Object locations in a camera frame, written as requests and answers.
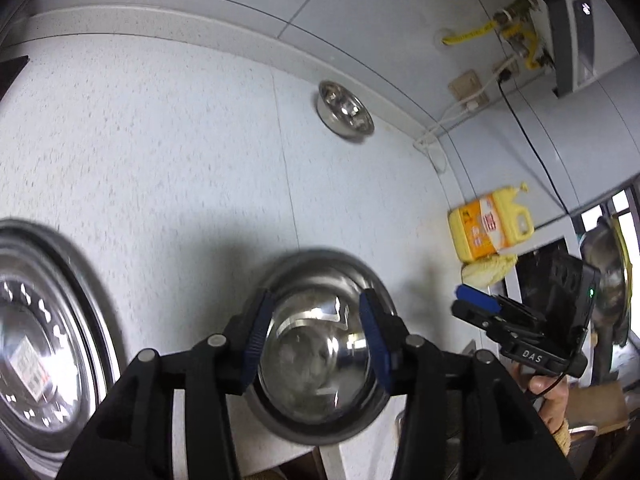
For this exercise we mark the yellow detergent bottle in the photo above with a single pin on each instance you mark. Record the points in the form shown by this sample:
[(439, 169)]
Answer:
[(485, 230)]

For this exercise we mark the small steel bowl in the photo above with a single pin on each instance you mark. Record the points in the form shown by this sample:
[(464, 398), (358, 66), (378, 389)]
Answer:
[(345, 110), (315, 360)]

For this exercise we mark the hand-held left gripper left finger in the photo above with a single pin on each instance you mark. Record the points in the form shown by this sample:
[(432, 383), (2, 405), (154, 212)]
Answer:
[(257, 330)]

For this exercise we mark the window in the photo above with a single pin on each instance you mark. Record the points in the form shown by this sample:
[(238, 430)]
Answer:
[(631, 225)]

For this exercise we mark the brown cardboard piece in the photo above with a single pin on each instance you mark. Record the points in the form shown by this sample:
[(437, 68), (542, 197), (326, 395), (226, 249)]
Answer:
[(600, 402)]

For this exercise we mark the person's right hand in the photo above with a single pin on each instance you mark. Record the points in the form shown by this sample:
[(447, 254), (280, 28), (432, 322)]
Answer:
[(550, 400)]

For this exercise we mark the round metal pan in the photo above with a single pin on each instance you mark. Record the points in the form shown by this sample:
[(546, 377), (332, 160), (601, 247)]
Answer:
[(602, 270)]

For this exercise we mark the grey water heater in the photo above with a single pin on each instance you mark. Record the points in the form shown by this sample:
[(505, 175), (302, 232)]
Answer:
[(565, 35)]

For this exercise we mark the large labelled steel plate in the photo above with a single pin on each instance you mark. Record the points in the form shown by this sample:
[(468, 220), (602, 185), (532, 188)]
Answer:
[(65, 360)]

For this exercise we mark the brass pipe valve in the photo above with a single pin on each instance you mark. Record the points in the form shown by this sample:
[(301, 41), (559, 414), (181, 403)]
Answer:
[(515, 12), (546, 60)]

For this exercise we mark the yellow sponge cloth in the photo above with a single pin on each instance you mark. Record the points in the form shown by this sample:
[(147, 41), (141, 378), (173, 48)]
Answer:
[(487, 270)]

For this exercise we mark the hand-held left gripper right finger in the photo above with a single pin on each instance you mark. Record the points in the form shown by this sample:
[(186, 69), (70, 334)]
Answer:
[(375, 345)]

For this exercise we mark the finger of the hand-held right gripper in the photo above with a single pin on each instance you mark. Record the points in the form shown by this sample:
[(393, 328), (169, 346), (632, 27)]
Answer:
[(475, 294), (472, 316)]

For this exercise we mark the beige wall socket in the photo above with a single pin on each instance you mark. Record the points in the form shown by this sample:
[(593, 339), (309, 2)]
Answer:
[(462, 84)]

